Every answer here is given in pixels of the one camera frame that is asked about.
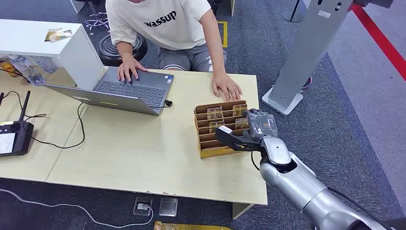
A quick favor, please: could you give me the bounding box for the person's right hand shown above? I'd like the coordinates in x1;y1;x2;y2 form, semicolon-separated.
117;54;148;84

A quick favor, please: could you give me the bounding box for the yellow floor tape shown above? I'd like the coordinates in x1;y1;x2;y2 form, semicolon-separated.
217;21;229;48

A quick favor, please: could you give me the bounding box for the white floor cable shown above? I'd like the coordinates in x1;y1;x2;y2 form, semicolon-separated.
0;188;155;230

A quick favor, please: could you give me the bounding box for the thin black cable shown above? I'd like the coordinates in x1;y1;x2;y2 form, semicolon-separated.
0;91;47;121

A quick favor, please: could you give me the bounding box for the black remote controller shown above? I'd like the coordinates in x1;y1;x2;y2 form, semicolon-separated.
0;90;35;158

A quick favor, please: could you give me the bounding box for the grey laptop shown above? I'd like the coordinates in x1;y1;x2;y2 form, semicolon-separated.
42;66;175;116

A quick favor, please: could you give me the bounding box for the long black cable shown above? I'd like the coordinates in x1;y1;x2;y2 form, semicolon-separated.
31;102;86;150

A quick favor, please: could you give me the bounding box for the person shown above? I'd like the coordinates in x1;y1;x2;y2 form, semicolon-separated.
105;0;244;102

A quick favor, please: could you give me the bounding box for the red white kiosk cable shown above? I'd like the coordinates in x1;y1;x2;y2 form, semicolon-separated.
300;75;314;92

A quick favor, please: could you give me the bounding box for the clear plastic bag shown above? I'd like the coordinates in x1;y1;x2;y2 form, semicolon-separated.
7;54;58;87

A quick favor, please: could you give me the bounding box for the floor socket with plug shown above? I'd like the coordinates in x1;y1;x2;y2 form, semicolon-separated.
133;196;154;218

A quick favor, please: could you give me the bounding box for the black round stool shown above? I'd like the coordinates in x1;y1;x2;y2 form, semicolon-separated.
97;33;149;67

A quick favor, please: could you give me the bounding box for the cardboard card holder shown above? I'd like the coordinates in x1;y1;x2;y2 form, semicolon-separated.
193;100;251;160

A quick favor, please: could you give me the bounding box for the black laptop plug cable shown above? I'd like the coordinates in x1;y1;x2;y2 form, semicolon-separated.
151;99;173;109

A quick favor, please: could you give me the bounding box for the yellow packet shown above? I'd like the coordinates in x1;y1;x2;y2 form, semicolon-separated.
0;60;22;79

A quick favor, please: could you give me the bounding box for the red floor tape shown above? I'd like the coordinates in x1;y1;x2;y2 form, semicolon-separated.
350;3;406;82

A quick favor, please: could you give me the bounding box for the wooden table leg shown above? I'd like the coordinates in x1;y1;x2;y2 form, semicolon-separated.
232;203;255;220

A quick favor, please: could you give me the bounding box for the person's left hand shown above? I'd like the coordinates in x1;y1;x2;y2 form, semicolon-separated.
211;72;244;102

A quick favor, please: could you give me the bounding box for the silver kiosk stand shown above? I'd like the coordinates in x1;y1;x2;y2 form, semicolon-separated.
261;0;354;117

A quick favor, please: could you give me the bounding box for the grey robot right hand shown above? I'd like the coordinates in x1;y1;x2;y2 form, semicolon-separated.
245;108;279;141

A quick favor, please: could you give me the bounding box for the white box shelf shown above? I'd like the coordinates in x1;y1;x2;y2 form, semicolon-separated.
0;19;106;91

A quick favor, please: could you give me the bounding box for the closed metal floor socket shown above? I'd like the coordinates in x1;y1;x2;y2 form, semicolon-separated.
158;197;179;218

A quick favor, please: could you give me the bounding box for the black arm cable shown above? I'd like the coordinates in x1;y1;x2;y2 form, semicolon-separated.
326;186;392;230

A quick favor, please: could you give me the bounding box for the round pole base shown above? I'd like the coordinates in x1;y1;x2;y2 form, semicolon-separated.
281;0;306;23

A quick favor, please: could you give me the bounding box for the chrome chair base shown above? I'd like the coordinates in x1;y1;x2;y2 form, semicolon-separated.
84;11;111;36

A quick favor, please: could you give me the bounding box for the gold foil sheet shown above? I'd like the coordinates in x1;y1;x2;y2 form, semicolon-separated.
153;220;234;230

